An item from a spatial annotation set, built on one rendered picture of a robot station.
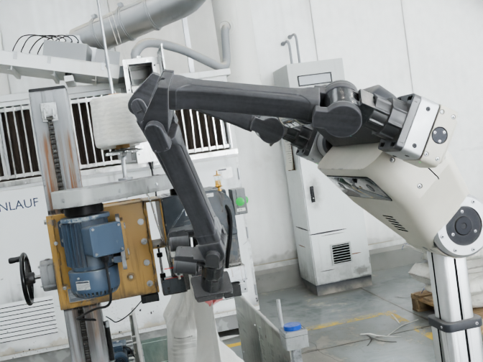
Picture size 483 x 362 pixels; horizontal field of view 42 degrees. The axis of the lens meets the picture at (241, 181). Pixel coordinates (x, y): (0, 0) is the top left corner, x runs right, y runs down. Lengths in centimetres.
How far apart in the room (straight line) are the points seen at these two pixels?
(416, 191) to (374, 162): 12
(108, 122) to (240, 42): 351
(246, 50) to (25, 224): 224
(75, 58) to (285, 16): 264
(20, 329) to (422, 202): 393
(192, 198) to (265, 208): 493
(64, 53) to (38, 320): 196
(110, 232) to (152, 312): 314
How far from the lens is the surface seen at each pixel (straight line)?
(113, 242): 190
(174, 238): 191
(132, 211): 215
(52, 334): 504
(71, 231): 196
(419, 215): 154
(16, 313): 501
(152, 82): 180
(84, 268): 197
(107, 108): 195
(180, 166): 139
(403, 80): 693
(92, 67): 456
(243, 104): 129
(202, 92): 128
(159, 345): 389
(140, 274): 217
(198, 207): 146
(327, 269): 598
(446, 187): 156
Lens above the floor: 147
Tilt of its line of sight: 3 degrees down
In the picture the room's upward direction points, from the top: 8 degrees counter-clockwise
